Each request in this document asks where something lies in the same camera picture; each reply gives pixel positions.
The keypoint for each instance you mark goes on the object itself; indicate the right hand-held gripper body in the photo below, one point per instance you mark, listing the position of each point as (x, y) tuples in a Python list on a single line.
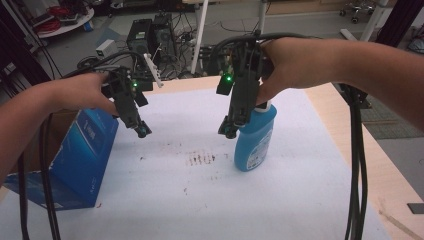
[(245, 83)]

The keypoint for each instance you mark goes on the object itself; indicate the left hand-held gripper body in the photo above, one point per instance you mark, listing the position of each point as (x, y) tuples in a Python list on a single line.
[(125, 96)]

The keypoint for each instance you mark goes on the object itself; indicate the blue detergent bottle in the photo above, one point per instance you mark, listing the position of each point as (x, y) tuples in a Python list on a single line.
[(253, 143)]

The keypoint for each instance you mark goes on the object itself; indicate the person's left hand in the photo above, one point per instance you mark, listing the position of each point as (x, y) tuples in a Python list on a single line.
[(80, 91)]

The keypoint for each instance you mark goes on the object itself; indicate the person's right hand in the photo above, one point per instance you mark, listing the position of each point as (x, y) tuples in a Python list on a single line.
[(300, 65)]

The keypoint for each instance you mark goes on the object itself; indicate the small white device box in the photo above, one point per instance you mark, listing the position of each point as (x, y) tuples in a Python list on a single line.
[(106, 48)]

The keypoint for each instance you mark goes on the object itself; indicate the black computer tower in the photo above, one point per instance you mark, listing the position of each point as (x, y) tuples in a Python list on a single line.
[(141, 36)]

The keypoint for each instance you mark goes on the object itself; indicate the blue cardboard box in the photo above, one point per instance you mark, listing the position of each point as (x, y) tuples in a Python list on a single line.
[(80, 150)]

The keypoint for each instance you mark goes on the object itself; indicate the white metal stand pole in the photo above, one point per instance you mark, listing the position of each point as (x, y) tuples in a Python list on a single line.
[(199, 36), (262, 15)]

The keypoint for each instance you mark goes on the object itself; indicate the round white table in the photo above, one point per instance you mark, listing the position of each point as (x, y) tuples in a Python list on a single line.
[(71, 24)]

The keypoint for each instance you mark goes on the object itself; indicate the office chair base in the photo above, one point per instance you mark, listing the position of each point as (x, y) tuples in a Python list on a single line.
[(356, 10)]

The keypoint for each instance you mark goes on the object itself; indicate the grey floor mat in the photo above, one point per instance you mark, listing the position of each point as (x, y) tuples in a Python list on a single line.
[(390, 123)]

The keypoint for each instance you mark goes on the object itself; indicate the dark flat object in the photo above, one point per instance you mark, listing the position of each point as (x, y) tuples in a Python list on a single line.
[(416, 208)]

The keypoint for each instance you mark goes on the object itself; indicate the white metal stand frame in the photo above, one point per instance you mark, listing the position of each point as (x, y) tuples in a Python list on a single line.
[(373, 20)]

